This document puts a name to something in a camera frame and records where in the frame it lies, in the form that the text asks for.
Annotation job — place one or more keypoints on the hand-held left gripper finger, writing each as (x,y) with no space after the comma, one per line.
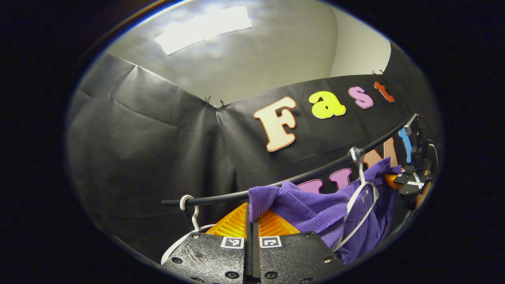
(256,252)
(248,244)

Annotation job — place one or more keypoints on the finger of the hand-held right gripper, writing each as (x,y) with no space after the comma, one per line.
(412,181)

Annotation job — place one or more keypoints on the white plastic hanger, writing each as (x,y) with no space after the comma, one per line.
(360,173)
(195,221)

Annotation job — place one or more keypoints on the purple shirt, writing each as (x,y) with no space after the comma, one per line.
(315,205)

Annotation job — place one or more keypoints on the black clothes rack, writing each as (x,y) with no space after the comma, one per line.
(221,197)

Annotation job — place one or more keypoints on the ceiling light panel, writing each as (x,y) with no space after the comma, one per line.
(203,29)

